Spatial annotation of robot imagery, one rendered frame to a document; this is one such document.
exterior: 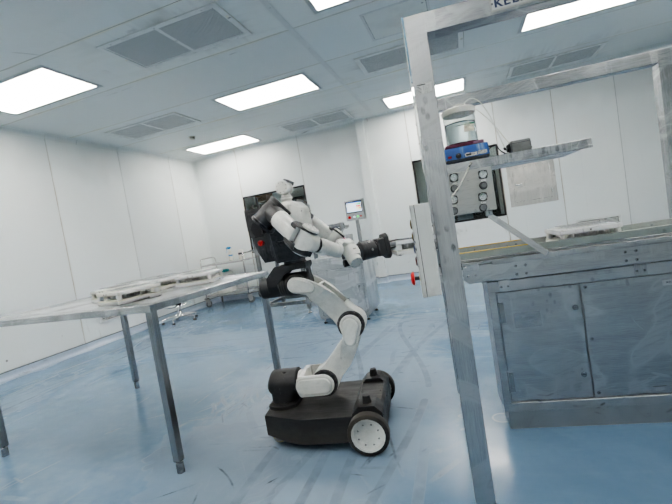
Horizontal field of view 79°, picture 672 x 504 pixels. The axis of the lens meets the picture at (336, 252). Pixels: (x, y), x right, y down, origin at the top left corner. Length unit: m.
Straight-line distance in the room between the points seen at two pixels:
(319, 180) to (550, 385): 6.14
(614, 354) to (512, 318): 0.45
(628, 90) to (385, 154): 3.68
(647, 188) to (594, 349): 5.65
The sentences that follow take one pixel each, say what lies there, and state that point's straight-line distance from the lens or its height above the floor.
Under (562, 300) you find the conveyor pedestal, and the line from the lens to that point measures 2.11.
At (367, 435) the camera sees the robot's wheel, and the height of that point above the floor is 0.10.
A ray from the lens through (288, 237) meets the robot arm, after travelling 1.78.
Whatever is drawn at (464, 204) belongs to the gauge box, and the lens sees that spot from 1.91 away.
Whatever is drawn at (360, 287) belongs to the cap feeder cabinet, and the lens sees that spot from 4.62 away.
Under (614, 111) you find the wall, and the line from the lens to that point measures 7.66.
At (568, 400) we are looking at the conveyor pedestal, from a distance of 2.25.
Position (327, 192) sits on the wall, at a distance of 7.62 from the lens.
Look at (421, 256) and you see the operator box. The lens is 1.15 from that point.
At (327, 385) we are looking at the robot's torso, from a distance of 2.22.
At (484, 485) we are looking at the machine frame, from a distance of 1.51.
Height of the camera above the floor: 1.07
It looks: 3 degrees down
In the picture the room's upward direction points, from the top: 9 degrees counter-clockwise
